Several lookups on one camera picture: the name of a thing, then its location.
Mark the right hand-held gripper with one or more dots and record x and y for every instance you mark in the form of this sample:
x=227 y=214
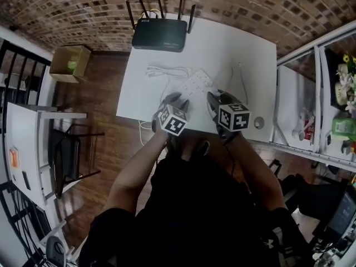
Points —
x=233 y=118

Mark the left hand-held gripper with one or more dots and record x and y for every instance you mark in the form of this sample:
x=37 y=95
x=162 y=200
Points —
x=173 y=121

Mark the white power strip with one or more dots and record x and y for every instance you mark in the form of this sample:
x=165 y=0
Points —
x=196 y=83

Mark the person's right forearm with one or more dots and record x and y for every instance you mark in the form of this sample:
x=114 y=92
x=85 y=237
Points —
x=258 y=177

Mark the person's left forearm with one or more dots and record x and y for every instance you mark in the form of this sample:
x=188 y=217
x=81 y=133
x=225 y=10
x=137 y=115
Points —
x=133 y=177

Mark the person's black shoe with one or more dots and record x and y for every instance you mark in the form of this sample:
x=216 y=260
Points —
x=203 y=147

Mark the white table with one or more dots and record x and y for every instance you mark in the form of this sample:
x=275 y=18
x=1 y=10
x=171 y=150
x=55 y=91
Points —
x=222 y=46

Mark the black router with antennas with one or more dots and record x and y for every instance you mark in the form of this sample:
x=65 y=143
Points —
x=160 y=36

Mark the red box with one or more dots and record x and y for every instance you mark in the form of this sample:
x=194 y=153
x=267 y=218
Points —
x=310 y=129

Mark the white metal shelf unit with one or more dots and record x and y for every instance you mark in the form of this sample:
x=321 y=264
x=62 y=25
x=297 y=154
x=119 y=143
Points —
x=320 y=99

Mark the green object in box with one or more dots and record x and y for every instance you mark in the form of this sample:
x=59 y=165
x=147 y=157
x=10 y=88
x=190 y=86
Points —
x=72 y=66

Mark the person's dark shirt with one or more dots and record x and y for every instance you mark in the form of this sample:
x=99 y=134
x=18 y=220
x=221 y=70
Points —
x=194 y=218

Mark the open cardboard box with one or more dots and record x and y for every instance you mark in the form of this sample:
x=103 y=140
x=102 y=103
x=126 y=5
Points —
x=62 y=64

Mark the black folding chair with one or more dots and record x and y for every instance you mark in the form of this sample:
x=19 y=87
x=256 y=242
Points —
x=68 y=160

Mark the green packet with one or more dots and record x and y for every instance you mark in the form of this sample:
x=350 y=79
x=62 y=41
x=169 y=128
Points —
x=343 y=128

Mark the white and yellow flowers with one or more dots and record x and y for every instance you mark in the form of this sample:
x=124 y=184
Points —
x=346 y=79

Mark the black swivel chair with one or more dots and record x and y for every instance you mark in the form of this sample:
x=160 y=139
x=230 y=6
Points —
x=306 y=196

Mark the white side desk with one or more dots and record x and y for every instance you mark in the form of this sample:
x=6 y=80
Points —
x=23 y=132

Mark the black tablet screen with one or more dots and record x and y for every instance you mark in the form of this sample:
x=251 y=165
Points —
x=342 y=215

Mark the black metal railing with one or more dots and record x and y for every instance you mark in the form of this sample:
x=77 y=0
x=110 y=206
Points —
x=11 y=65

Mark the black slim remote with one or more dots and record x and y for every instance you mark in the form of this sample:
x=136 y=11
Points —
x=26 y=180

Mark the orange flat object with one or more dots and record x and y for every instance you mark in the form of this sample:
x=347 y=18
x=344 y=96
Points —
x=14 y=158

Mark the grey rounded device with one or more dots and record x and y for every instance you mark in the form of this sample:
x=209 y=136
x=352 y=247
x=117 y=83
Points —
x=55 y=250

